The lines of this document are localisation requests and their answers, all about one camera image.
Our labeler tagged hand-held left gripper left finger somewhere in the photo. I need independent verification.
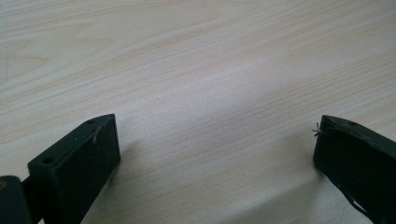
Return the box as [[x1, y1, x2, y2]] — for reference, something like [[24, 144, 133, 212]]
[[21, 113, 121, 224]]

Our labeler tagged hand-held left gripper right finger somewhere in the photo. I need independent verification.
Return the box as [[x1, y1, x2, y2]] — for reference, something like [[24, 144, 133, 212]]
[[312, 114, 396, 224]]

